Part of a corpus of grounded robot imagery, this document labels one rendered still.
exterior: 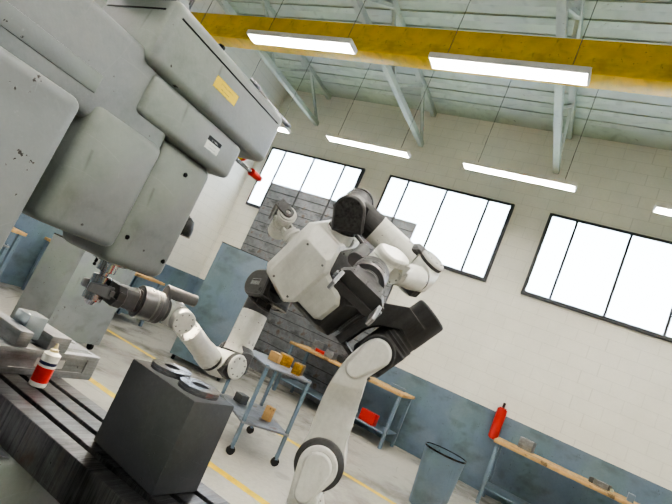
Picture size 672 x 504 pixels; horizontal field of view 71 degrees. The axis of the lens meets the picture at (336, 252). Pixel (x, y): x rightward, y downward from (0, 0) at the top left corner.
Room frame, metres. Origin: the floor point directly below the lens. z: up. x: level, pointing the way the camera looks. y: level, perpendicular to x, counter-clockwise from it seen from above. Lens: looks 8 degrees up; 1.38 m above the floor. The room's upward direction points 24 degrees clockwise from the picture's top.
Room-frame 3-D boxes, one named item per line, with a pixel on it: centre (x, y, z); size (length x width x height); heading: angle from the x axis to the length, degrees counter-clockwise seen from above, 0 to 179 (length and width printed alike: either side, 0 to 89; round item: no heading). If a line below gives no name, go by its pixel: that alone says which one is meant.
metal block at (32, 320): (1.31, 0.67, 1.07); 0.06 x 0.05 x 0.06; 63
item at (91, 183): (1.05, 0.61, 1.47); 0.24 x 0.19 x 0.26; 61
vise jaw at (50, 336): (1.36, 0.64, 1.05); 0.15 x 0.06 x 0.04; 63
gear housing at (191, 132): (1.19, 0.54, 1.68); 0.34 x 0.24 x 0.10; 151
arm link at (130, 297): (1.29, 0.45, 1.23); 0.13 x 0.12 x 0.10; 42
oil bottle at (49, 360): (1.25, 0.55, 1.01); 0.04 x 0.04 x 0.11
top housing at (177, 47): (1.21, 0.52, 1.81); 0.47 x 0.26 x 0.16; 151
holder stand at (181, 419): (1.07, 0.19, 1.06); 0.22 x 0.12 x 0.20; 55
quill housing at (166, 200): (1.22, 0.52, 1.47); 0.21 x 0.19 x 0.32; 61
